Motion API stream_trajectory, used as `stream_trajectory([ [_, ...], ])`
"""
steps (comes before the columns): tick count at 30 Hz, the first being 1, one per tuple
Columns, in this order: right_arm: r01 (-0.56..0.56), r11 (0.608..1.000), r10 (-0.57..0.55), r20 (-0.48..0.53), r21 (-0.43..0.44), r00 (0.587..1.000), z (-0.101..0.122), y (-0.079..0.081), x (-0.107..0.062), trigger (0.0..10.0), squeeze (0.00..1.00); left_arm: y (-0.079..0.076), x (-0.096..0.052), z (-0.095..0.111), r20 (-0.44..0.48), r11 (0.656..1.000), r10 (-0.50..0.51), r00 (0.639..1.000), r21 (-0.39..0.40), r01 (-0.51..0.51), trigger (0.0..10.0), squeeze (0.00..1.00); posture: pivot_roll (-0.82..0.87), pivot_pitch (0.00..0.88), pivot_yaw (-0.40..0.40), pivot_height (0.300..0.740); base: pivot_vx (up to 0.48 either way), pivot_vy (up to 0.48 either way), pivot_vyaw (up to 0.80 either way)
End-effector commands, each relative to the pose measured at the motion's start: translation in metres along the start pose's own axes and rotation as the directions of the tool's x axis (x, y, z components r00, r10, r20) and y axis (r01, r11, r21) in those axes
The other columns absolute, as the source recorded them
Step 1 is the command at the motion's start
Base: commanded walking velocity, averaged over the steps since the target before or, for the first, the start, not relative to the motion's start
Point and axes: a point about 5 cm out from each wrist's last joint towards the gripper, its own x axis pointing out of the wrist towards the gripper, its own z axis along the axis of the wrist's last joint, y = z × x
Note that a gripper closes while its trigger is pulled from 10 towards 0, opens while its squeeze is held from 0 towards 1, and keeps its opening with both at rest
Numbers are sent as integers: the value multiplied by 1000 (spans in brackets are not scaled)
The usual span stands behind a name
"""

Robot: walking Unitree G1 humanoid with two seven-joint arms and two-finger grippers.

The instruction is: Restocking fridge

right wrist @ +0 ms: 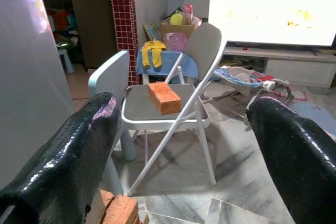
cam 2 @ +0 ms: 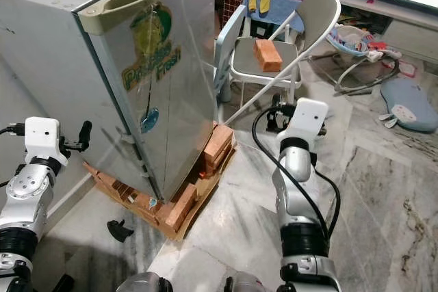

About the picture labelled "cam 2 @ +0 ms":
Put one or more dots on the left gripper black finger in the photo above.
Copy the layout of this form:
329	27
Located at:
86	135

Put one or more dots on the silver fridge door with sticker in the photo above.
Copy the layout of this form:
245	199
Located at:
178	100

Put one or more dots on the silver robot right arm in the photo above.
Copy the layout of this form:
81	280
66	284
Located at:
298	176

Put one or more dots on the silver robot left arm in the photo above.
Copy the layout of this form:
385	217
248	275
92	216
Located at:
27	196

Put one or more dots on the silver mini fridge cabinet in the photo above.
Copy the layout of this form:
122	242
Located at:
41	52

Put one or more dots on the small black floor object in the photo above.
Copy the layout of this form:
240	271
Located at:
118	230

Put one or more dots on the blue cloth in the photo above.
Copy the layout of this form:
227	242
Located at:
284	13

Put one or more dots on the colourful baby bouncer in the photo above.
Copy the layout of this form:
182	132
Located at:
359	39

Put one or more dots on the white plastic chair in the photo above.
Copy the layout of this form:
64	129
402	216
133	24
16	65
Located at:
315	11

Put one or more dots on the silver robot right leg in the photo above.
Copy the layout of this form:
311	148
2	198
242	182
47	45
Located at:
245	284

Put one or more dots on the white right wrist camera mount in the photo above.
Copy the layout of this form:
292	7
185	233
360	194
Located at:
306	120

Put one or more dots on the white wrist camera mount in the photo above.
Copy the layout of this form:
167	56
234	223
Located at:
44	138
306	120

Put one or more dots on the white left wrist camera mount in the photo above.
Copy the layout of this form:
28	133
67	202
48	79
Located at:
44	138

